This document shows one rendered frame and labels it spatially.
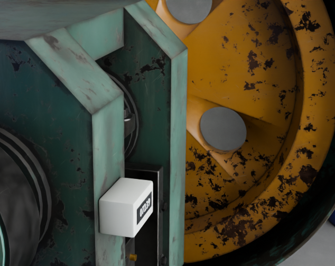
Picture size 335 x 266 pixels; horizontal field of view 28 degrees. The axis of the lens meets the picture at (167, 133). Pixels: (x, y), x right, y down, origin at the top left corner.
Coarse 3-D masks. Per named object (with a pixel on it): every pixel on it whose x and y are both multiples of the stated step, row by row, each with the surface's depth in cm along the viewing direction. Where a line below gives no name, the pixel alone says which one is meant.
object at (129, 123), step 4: (124, 108) 86; (124, 112) 85; (124, 116) 86; (128, 116) 86; (132, 116) 87; (124, 120) 85; (128, 120) 86; (132, 120) 88; (124, 124) 85; (128, 124) 86; (132, 124) 88; (124, 128) 85; (128, 128) 86; (132, 128) 88; (124, 132) 85; (128, 132) 87; (124, 136) 85
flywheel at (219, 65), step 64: (256, 0) 113; (320, 0) 107; (192, 64) 120; (256, 64) 117; (320, 64) 110; (192, 128) 123; (256, 128) 120; (320, 128) 113; (192, 192) 127; (256, 192) 121; (192, 256) 127
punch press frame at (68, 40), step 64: (0, 0) 99; (64, 0) 100; (128, 0) 100; (0, 64) 67; (64, 64) 68; (128, 64) 95; (0, 128) 69; (64, 128) 67; (64, 192) 69; (64, 256) 72
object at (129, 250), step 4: (128, 240) 97; (132, 240) 98; (128, 244) 97; (132, 244) 98; (128, 248) 97; (132, 248) 98; (128, 252) 97; (132, 252) 99; (128, 256) 97; (132, 256) 98; (136, 256) 98; (132, 260) 98; (128, 264) 97; (132, 264) 99
